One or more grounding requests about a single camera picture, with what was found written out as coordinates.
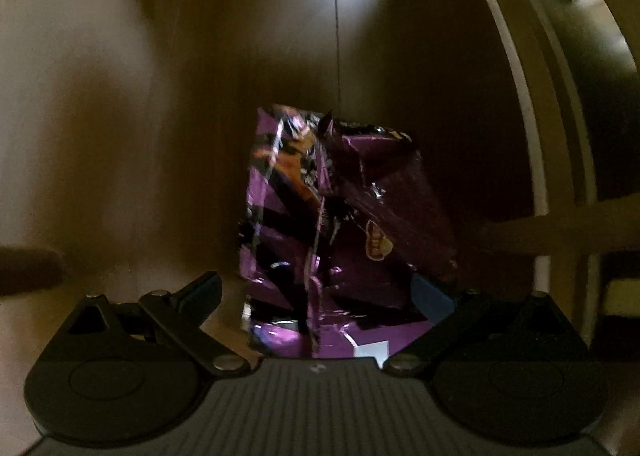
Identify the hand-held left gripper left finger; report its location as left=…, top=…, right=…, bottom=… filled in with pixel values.
left=67, top=271, right=251, bottom=378

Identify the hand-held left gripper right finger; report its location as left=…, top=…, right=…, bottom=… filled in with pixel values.
left=382, top=276, right=576, bottom=379

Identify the purple snack bag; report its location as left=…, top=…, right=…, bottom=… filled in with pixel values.
left=236, top=103, right=462, bottom=362

